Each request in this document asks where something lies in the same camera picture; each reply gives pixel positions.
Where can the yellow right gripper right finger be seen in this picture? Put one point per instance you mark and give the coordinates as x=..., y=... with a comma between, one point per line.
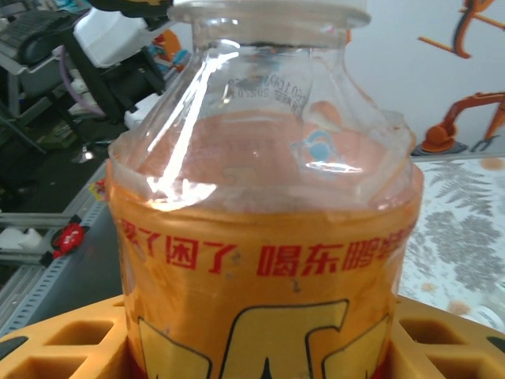
x=406, y=355

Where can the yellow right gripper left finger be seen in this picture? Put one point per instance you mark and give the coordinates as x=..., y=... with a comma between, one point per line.
x=94, y=353

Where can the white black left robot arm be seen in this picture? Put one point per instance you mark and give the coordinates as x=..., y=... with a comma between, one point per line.
x=110, y=35

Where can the small red toy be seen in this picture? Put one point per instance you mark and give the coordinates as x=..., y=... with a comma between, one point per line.
x=69, y=239

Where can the floral tablecloth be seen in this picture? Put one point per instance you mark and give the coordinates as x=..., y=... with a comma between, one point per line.
x=453, y=237

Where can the orange black claw wall sticker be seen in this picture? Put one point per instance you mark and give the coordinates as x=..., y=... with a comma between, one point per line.
x=461, y=39

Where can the aluminium frame rail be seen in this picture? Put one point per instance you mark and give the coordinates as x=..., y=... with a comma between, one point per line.
x=19, y=272

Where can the bottle with gold red label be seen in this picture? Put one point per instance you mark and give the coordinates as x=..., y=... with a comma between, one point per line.
x=256, y=237

